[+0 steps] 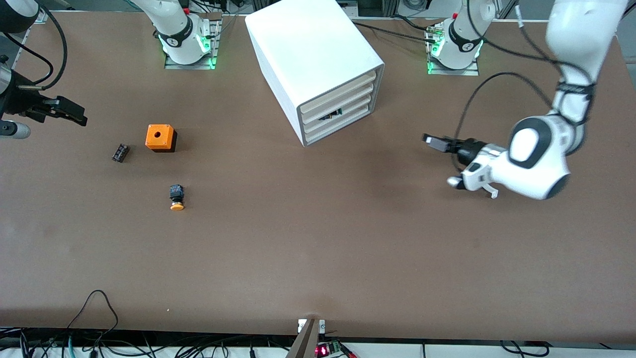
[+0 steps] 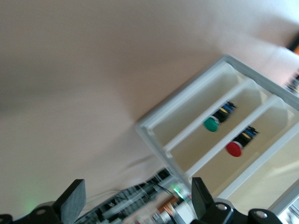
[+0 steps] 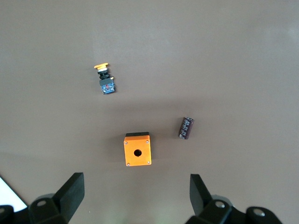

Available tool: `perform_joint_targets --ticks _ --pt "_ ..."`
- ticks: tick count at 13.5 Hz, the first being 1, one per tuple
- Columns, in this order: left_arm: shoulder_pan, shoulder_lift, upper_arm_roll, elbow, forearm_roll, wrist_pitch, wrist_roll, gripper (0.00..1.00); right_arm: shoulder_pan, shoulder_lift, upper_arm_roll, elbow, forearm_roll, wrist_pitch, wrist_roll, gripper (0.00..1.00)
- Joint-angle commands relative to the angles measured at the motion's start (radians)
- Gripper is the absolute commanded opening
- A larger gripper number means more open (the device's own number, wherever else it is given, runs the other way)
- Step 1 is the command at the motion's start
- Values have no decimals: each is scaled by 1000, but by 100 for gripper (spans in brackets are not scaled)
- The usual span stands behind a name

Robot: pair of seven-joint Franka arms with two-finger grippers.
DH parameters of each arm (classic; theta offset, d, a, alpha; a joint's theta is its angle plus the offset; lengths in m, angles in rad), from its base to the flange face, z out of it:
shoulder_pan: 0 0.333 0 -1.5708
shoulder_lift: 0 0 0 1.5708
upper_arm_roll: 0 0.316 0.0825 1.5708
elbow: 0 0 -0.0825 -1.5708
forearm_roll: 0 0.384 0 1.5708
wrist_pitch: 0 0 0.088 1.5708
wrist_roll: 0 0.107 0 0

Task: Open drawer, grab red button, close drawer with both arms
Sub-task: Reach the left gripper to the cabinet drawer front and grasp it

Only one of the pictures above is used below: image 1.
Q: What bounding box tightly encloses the orange mushroom push button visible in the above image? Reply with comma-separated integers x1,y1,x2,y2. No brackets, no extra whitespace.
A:
169,184,186,212

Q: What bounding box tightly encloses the white drawer cabinet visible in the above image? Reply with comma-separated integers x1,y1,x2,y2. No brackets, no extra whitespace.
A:
245,0,386,148

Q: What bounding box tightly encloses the orange box with hole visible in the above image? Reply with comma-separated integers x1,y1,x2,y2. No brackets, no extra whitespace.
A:
145,124,177,153

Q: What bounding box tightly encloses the circuit board with red display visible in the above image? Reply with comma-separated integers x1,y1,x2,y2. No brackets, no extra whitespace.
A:
316,341,356,358

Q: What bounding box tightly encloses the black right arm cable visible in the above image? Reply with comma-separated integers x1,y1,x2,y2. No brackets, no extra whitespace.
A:
0,0,68,92

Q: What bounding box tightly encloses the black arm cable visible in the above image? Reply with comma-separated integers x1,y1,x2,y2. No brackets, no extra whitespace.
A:
454,72,563,172
0,0,68,92

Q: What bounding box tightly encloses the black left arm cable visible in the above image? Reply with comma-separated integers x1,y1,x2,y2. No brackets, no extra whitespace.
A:
454,72,563,172

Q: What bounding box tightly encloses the black braided cable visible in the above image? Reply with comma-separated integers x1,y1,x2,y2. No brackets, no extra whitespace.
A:
353,21,438,44

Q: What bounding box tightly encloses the black thin cable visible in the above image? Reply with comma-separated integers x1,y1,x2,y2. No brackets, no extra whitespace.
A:
499,340,550,357

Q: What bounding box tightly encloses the black looped cable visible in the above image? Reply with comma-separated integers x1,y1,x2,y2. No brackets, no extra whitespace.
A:
67,290,120,344

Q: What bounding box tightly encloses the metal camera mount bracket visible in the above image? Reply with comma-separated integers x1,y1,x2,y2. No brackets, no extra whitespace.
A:
286,318,326,358

